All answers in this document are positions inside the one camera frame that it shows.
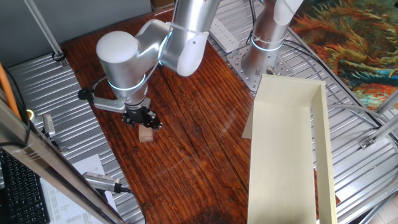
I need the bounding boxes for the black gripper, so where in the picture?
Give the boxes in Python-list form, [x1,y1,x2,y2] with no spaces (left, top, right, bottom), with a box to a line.
[121,105,163,131]

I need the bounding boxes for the small wooden cube block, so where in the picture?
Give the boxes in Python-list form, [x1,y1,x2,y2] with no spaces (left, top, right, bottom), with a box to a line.
[138,123,154,143]

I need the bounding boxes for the cream wooden shelf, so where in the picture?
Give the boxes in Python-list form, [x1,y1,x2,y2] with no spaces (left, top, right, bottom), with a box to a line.
[241,73,338,224]

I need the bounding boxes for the brown wood-grain board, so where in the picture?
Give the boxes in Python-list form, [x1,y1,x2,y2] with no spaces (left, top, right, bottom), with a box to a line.
[60,6,341,224]

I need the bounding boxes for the printed paper sheet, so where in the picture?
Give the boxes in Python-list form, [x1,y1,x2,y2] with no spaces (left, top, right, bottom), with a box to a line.
[39,154,119,224]

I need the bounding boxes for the white power strip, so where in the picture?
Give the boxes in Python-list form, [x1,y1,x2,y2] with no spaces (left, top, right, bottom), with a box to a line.
[210,17,240,54]

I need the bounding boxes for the orange tube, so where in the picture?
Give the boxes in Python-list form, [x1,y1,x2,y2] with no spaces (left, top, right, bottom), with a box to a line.
[0,63,22,121]

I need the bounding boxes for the black keyboard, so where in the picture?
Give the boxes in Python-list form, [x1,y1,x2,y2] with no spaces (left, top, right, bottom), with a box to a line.
[0,148,50,224]

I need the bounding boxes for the colourful painted cloth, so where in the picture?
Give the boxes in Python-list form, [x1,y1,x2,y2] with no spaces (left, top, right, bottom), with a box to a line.
[290,0,398,110]

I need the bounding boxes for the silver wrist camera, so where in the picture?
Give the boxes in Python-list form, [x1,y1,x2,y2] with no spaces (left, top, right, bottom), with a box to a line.
[92,95,127,114]

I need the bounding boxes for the black exterior camera cable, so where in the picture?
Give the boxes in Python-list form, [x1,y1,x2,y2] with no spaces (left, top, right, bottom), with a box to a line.
[119,185,147,224]

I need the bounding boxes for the silver ribbed exterior camera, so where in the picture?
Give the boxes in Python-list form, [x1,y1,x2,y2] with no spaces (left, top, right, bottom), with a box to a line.
[81,172,124,194]

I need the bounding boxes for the small silver bracket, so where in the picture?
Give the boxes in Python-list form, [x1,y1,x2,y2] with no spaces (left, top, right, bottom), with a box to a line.
[42,113,57,138]

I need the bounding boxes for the metal frame beam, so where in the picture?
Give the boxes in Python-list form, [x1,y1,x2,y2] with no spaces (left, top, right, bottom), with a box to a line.
[0,90,127,224]

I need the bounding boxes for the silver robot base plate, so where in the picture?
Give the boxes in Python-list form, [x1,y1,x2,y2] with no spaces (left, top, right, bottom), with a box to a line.
[226,46,295,93]

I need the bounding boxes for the aluminium frame pole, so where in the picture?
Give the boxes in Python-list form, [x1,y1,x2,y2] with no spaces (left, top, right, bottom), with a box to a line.
[23,0,71,68]

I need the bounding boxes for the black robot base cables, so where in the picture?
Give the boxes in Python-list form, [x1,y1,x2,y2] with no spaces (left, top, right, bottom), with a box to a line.
[247,0,382,128]

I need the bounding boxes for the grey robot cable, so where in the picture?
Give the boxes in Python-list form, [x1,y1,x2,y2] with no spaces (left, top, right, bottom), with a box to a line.
[326,102,398,138]

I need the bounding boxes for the aluminium frame strut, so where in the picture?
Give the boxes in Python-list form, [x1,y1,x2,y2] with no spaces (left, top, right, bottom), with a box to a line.
[359,114,398,150]
[374,90,398,114]

